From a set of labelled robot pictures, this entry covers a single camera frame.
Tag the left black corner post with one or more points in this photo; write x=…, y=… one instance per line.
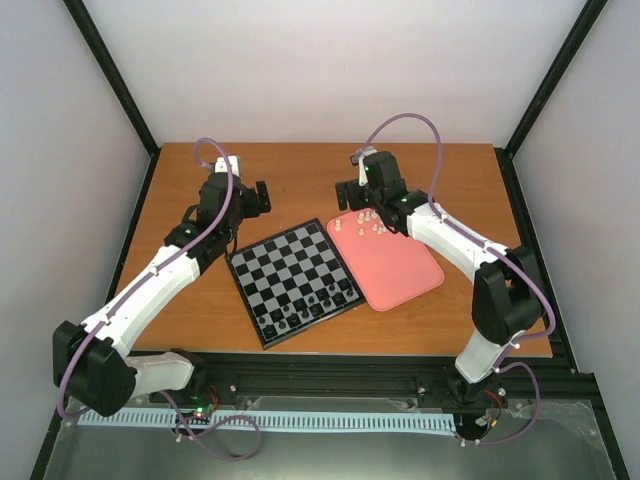
x=99, y=50

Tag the right black corner post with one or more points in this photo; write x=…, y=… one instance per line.
x=570, y=46

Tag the black aluminium frame rail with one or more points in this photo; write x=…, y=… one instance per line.
x=235, y=375

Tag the black corner post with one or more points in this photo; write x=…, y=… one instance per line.
x=570, y=46
x=99, y=50

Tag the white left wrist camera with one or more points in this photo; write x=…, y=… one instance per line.
x=232, y=163

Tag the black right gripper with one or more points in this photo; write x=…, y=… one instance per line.
x=354, y=201

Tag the pink plastic tray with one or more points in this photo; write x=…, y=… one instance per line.
x=390, y=269

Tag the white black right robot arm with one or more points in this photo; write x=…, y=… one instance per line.
x=507, y=299

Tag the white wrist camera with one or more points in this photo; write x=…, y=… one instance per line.
x=361, y=153
x=232, y=163

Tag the white slotted cable duct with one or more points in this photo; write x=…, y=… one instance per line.
x=292, y=421

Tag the black grey chess board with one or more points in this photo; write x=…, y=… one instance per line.
x=288, y=272

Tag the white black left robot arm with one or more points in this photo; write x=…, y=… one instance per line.
x=92, y=360

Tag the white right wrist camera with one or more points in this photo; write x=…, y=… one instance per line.
x=361, y=153

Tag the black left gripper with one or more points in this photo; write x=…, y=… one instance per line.
x=255, y=208

